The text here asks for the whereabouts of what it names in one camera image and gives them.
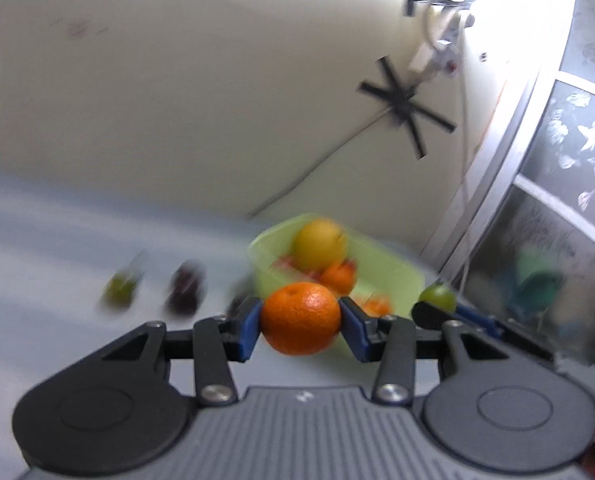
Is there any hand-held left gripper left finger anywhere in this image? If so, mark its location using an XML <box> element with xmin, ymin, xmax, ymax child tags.
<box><xmin>97</xmin><ymin>296</ymin><xmax>265</xmax><ymax>407</ymax></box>

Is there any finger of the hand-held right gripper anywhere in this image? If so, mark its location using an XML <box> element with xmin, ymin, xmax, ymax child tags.
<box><xmin>411</xmin><ymin>301</ymin><xmax>504</xmax><ymax>342</ymax></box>

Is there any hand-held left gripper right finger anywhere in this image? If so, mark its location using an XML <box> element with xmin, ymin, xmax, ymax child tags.
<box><xmin>338</xmin><ymin>296</ymin><xmax>513</xmax><ymax>407</ymax></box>

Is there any orange mandarin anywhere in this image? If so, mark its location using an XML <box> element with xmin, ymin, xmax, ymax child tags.
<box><xmin>357</xmin><ymin>294</ymin><xmax>394</xmax><ymax>317</ymax></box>
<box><xmin>260</xmin><ymin>282</ymin><xmax>343</xmax><ymax>357</ymax></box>
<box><xmin>319</xmin><ymin>259</ymin><xmax>357</xmax><ymax>296</ymax></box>

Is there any green plastic basket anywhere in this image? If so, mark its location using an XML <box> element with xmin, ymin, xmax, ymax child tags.
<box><xmin>247</xmin><ymin>212</ymin><xmax>426</xmax><ymax>319</ymax></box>

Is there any dark cherry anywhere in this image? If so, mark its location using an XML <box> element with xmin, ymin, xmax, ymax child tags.
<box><xmin>164</xmin><ymin>259</ymin><xmax>209</xmax><ymax>317</ymax></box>

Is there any large yellow orange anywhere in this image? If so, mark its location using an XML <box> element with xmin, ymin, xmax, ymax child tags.
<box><xmin>291</xmin><ymin>218</ymin><xmax>349</xmax><ymax>271</ymax></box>

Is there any frosted patterned window glass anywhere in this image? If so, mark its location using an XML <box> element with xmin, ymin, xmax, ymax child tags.
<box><xmin>463</xmin><ymin>0</ymin><xmax>595</xmax><ymax>368</ymax></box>

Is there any white power strip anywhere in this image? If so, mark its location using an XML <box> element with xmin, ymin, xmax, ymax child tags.
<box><xmin>409</xmin><ymin>7</ymin><xmax>477</xmax><ymax>82</ymax></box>

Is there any white window frame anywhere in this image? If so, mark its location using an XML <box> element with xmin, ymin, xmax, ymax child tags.
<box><xmin>420</xmin><ymin>0</ymin><xmax>594</xmax><ymax>272</ymax></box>

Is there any grey wall cable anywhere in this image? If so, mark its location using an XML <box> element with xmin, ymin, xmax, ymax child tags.
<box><xmin>248</xmin><ymin>109</ymin><xmax>394</xmax><ymax>219</ymax></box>

